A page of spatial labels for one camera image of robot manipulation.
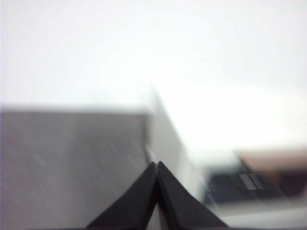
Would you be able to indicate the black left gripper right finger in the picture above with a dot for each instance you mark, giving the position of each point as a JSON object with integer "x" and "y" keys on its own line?
{"x": 182, "y": 206}

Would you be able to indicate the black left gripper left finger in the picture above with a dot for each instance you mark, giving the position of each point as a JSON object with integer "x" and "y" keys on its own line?
{"x": 134, "y": 206}

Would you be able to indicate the cream Toshiba toaster oven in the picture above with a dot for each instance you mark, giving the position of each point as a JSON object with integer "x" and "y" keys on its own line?
{"x": 172, "y": 143}

